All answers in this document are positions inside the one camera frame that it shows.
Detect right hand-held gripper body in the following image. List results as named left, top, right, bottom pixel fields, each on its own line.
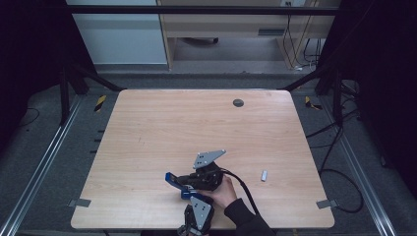
left=192, top=149, right=227, bottom=193

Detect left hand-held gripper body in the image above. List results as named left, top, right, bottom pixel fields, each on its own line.
left=178, top=195, right=216, bottom=236

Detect person's right hand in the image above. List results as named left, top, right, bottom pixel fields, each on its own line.
left=198, top=176, right=238, bottom=210

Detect yellow clamp left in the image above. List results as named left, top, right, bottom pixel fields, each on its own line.
left=93, top=93, right=108, bottom=113

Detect yellow clamp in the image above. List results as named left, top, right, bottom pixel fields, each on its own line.
left=93, top=93, right=108, bottom=113
left=304, top=95, right=325, bottom=112

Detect yellow clamp right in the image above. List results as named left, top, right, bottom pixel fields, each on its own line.
left=304, top=95, right=325, bottom=112

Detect light wooden desk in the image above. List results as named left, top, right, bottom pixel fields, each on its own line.
left=155, top=0, right=342, bottom=71

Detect white cabinet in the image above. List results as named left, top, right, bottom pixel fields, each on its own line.
left=65, top=0, right=168, bottom=66

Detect dark curtain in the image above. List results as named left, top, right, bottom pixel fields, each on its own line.
left=0, top=0, right=96, bottom=155
left=317, top=0, right=417, bottom=200

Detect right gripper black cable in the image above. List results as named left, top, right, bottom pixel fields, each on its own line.
left=218, top=167, right=262, bottom=217

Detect grey metal table bracket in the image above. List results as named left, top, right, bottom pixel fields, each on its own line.
left=316, top=199, right=339, bottom=210
left=67, top=198, right=92, bottom=208

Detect black diagonal frame strut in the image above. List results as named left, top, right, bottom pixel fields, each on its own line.
left=68, top=63, right=128, bottom=93
left=280, top=65, right=332, bottom=93

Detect black floor cables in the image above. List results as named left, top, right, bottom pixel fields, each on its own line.
left=306, top=78, right=362, bottom=174

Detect black frame post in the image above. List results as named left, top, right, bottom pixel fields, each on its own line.
left=331, top=68, right=344, bottom=126

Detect black cables under desk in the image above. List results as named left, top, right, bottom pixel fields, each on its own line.
left=281, top=0, right=325, bottom=71

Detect aluminium floor rail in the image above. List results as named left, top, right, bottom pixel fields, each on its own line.
left=0, top=94, right=85, bottom=236
left=319, top=96, right=399, bottom=236

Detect black horizontal frame bar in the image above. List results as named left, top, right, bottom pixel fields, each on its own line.
left=65, top=4, right=340, bottom=16

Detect black cable loop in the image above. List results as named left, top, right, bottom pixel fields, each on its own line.
left=318, top=167, right=365, bottom=214

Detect thin black floor cable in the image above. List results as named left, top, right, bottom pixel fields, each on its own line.
left=19, top=106, right=41, bottom=128

